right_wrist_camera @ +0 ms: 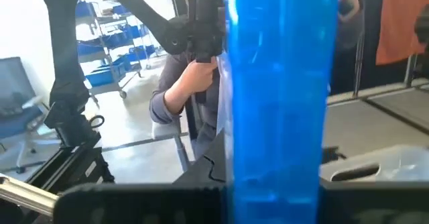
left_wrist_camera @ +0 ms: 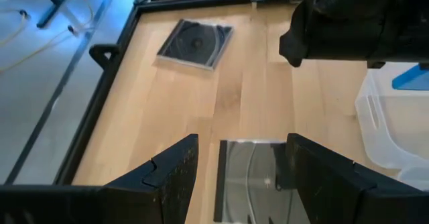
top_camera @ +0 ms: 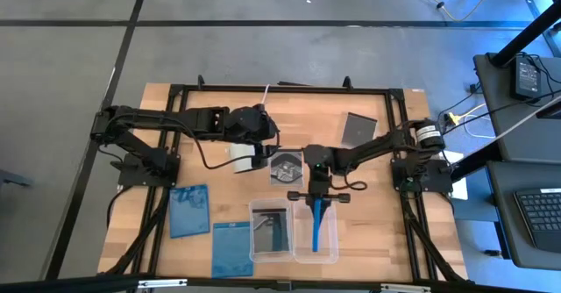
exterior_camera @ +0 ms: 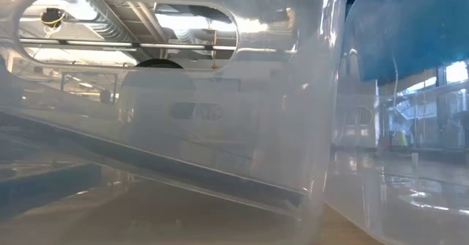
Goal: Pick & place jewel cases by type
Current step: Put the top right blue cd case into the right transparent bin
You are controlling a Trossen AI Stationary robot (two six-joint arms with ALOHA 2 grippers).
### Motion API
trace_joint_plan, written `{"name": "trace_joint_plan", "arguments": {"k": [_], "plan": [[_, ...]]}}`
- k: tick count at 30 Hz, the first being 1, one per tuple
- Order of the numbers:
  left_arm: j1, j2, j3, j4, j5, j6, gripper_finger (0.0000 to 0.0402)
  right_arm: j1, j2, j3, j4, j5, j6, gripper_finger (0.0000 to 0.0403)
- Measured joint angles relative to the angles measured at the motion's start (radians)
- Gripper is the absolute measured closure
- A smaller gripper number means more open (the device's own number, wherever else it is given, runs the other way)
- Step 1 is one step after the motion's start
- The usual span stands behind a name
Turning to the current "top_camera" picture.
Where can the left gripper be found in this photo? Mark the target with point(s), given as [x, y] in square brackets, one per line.
[258, 124]

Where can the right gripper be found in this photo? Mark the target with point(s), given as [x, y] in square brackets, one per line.
[319, 181]

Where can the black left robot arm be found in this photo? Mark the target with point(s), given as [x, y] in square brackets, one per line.
[175, 118]

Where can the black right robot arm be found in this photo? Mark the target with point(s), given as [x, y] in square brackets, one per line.
[372, 146]

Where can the white cylinder with rod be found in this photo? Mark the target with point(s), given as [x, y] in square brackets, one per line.
[241, 159]

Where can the clear plastic bin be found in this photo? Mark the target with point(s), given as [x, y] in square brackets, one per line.
[304, 240]
[271, 203]

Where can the small grey clamp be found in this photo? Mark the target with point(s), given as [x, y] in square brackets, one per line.
[284, 285]

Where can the white box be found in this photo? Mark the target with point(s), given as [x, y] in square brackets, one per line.
[460, 190]

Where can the yellow connector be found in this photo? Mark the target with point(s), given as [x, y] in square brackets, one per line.
[452, 118]

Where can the short black pole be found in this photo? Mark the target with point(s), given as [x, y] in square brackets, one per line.
[475, 161]

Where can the grey desk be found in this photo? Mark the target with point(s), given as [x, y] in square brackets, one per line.
[495, 91]
[513, 240]

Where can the black keyboard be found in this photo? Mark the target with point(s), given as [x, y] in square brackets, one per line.
[541, 214]

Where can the black beam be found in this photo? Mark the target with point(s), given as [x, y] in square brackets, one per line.
[66, 284]

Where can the black power adapter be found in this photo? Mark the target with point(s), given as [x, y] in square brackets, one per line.
[526, 78]

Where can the long black pole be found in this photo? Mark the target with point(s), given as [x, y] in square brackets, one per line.
[526, 34]

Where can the black metal table frame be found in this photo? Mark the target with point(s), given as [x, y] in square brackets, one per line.
[307, 89]

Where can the silver bracket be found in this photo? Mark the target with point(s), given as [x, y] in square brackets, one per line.
[162, 283]
[405, 288]

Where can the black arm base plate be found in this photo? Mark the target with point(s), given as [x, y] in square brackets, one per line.
[131, 176]
[438, 183]

